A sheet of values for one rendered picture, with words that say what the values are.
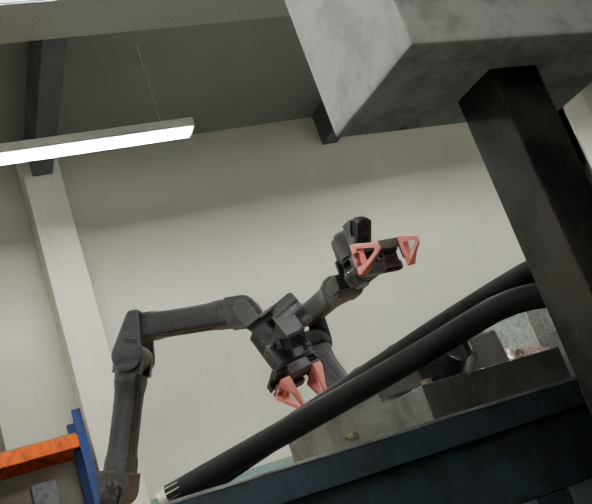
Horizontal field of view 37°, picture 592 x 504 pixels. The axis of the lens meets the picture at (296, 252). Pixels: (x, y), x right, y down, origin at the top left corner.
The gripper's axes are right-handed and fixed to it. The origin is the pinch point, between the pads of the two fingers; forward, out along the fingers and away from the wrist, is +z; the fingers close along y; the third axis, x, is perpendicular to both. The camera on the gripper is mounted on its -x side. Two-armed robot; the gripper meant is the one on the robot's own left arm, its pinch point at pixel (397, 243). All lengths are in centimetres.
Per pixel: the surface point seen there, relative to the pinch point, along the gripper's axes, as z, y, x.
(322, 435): 3.6, -31.6, 33.0
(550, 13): 91, -39, 8
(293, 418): 48, -57, 34
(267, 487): 51, -64, 40
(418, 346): 57, -43, 30
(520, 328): -450, 412, -42
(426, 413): 37, -32, 37
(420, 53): 89, -54, 11
